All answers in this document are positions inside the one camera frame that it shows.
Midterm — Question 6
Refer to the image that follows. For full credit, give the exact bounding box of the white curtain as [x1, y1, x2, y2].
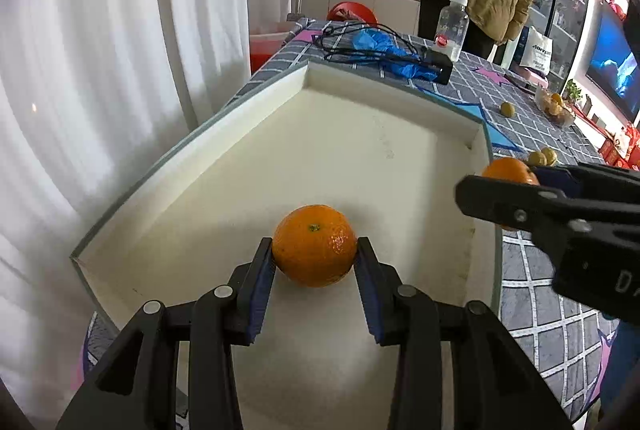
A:
[1, 0, 290, 428]

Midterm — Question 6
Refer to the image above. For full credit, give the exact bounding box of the white tray with teal rim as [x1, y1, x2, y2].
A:
[73, 63, 501, 429]

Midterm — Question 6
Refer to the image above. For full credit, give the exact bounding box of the glass fruit bowl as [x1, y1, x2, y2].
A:
[534, 86, 576, 129]

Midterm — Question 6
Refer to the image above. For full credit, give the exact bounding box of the wall television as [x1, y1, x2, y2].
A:
[587, 1, 639, 122]

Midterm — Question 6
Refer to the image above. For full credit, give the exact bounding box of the far green lime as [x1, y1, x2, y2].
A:
[500, 102, 516, 118]

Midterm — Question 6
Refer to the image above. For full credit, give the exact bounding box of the red plastic stool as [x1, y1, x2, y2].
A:
[326, 1, 378, 26]

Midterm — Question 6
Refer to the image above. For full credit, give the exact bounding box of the clear plastic bottle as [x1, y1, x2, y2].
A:
[434, 0, 470, 63]

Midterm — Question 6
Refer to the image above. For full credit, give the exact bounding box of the large orange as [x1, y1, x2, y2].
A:
[272, 205, 357, 288]

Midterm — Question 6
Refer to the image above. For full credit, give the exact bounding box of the white shopping bag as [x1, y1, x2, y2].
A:
[513, 26, 553, 76]

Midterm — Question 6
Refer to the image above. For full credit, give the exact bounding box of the grey checked tablecloth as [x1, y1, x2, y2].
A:
[225, 41, 615, 417]

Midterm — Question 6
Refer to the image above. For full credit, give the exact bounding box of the black power adapter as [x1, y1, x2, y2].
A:
[416, 46, 454, 86]

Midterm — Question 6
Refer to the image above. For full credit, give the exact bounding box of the red bucket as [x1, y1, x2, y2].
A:
[250, 22, 297, 74]

